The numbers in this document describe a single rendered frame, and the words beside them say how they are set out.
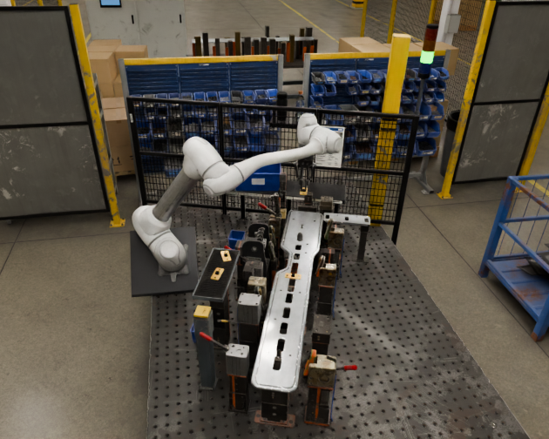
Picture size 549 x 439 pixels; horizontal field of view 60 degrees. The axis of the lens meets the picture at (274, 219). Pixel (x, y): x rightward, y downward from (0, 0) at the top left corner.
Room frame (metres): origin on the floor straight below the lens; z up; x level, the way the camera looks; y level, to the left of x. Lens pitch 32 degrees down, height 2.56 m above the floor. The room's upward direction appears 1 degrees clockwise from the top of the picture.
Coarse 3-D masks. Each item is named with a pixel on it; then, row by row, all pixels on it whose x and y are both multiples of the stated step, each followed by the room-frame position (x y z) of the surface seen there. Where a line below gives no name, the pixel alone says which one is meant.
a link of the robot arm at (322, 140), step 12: (312, 132) 2.31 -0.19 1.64; (324, 132) 2.26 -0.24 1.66; (312, 144) 2.22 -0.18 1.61; (324, 144) 2.21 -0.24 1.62; (336, 144) 2.20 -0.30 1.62; (264, 156) 2.18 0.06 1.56; (276, 156) 2.18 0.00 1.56; (288, 156) 2.17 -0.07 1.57; (300, 156) 2.18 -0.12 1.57; (240, 168) 2.09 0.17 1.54; (252, 168) 2.12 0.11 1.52
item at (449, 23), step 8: (448, 0) 6.75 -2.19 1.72; (456, 0) 6.74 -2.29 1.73; (448, 8) 6.72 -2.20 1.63; (456, 8) 6.74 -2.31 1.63; (448, 16) 6.68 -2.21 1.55; (456, 16) 6.65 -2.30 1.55; (440, 24) 6.83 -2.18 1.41; (448, 24) 6.64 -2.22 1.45; (456, 24) 6.65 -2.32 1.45; (440, 32) 6.79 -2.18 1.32; (448, 32) 6.63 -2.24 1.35; (456, 32) 6.66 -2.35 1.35; (440, 40) 6.75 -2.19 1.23; (448, 40) 6.74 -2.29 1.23
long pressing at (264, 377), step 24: (288, 216) 2.52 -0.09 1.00; (312, 216) 2.53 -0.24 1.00; (288, 240) 2.26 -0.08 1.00; (312, 240) 2.26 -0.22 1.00; (288, 264) 2.03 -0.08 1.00; (312, 264) 2.04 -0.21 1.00; (264, 336) 1.51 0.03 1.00; (288, 336) 1.51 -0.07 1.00; (264, 360) 1.38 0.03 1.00; (288, 360) 1.38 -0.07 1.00; (264, 384) 1.25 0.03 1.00; (288, 384) 1.25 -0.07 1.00
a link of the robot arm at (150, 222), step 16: (192, 144) 2.13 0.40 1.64; (208, 144) 2.16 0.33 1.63; (192, 160) 2.09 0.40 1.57; (208, 160) 2.07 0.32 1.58; (192, 176) 2.10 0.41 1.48; (176, 192) 2.14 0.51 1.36; (144, 208) 2.28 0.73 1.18; (160, 208) 2.18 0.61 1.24; (176, 208) 2.20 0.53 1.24; (144, 224) 2.19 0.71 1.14; (160, 224) 2.18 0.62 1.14; (144, 240) 2.18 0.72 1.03
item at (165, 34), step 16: (96, 0) 8.55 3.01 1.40; (112, 0) 8.57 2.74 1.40; (128, 0) 8.65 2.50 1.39; (144, 0) 8.70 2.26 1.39; (160, 0) 8.75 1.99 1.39; (176, 0) 8.80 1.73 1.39; (96, 16) 8.54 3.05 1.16; (112, 16) 8.59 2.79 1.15; (128, 16) 8.64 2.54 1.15; (144, 16) 8.69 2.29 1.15; (160, 16) 8.75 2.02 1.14; (176, 16) 8.80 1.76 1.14; (96, 32) 8.53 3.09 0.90; (112, 32) 8.58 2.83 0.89; (128, 32) 8.63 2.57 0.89; (144, 32) 8.69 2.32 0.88; (160, 32) 8.74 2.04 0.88; (176, 32) 8.80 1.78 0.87; (160, 48) 8.74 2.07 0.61; (176, 48) 8.79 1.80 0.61
